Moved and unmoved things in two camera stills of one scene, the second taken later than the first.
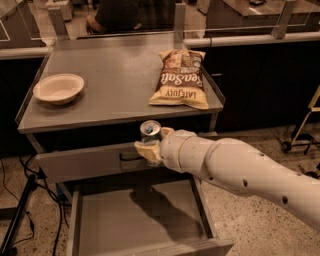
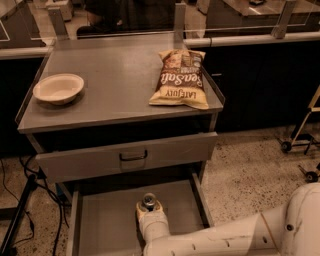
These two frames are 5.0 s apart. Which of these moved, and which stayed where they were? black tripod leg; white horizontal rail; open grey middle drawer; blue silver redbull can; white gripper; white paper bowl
Moved: blue silver redbull can; white gripper
Stayed: white paper bowl; black tripod leg; white horizontal rail; open grey middle drawer
